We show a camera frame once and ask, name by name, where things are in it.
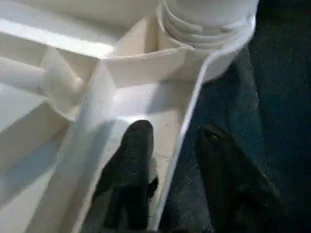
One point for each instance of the white plastic table top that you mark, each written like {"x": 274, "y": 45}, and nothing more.
{"x": 48, "y": 121}

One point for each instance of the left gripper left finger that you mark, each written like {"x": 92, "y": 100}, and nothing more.
{"x": 131, "y": 179}

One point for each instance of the black work mat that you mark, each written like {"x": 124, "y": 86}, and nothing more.
{"x": 272, "y": 97}

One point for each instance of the white plastic table leg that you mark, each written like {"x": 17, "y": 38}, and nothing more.
{"x": 209, "y": 14}

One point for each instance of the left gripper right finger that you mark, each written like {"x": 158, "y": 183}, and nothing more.
{"x": 233, "y": 189}

